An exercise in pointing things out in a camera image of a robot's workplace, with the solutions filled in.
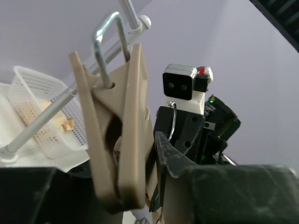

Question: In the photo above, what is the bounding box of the beige cloth in basket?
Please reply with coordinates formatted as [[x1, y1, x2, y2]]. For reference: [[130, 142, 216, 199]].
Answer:
[[51, 111, 75, 133]]

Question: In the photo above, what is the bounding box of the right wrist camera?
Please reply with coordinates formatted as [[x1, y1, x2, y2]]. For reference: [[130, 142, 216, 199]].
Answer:
[[162, 64, 214, 115]]

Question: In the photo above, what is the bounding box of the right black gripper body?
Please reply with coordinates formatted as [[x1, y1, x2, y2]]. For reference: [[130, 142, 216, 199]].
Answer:
[[153, 106, 227, 165]]

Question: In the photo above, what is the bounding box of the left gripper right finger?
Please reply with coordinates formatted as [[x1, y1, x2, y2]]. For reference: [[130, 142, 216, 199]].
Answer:
[[155, 132, 299, 224]]

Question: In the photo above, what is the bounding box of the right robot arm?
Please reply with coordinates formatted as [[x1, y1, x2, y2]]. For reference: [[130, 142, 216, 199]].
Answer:
[[154, 95, 241, 165]]

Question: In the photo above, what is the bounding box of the beige clip hanger with underwear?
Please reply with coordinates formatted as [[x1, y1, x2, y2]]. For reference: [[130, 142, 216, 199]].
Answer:
[[69, 12, 154, 214]]

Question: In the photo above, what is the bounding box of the white plastic basket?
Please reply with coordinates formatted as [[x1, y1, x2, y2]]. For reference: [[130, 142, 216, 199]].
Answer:
[[6, 65, 89, 160]]

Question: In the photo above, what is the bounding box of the white metal clothes rack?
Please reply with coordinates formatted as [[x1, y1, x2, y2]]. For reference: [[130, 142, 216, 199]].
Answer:
[[0, 0, 152, 164]]

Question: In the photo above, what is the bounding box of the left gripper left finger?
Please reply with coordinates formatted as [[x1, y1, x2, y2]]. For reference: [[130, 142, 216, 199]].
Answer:
[[0, 168, 123, 224]]

